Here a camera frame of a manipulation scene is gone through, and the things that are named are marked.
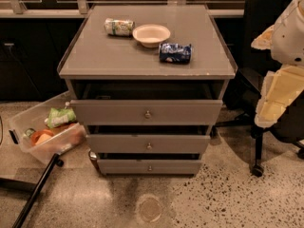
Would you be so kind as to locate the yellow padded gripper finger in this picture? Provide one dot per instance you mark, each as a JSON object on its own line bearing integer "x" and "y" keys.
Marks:
{"x": 279, "y": 90}

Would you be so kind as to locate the grey top drawer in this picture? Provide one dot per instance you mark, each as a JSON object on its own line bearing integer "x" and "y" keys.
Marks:
{"x": 146, "y": 112}

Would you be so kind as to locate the grey drawer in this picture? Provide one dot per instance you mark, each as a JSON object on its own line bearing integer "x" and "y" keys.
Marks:
{"x": 146, "y": 112}
{"x": 147, "y": 143}
{"x": 167, "y": 167}

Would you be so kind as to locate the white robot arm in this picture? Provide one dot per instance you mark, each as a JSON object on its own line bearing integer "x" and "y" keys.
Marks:
{"x": 285, "y": 40}

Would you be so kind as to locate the grey drawer cabinet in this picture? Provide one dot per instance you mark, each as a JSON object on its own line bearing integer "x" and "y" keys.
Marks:
{"x": 103, "y": 67}

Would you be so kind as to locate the grey middle drawer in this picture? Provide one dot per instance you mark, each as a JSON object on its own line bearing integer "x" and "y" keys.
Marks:
{"x": 147, "y": 143}

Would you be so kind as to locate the grey bottom drawer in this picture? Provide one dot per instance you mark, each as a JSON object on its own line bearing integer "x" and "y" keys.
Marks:
{"x": 167, "y": 167}

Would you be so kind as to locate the black office chair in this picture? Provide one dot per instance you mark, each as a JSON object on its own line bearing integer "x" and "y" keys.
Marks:
{"x": 245, "y": 90}

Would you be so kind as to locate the blue crushed soda can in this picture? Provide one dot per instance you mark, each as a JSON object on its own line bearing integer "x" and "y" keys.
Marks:
{"x": 175, "y": 53}

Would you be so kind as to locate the beige paper bowl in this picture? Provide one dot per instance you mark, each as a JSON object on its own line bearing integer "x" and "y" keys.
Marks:
{"x": 150, "y": 35}

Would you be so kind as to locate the green crushed soda can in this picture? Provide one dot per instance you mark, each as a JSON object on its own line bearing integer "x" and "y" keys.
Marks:
{"x": 117, "y": 27}

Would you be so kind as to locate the round floor drain cover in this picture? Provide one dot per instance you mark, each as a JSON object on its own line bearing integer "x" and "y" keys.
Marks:
{"x": 148, "y": 208}

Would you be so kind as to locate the green snack bag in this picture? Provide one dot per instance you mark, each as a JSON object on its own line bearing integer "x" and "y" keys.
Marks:
{"x": 60, "y": 116}

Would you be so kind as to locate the clear plastic storage bin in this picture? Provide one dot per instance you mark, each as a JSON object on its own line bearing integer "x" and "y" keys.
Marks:
{"x": 66, "y": 136}

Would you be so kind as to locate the orange bowl in bin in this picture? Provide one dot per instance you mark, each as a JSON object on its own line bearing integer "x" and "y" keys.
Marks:
{"x": 40, "y": 136}

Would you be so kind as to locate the black chair leg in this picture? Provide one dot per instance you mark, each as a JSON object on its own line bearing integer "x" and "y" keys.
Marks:
{"x": 34, "y": 189}

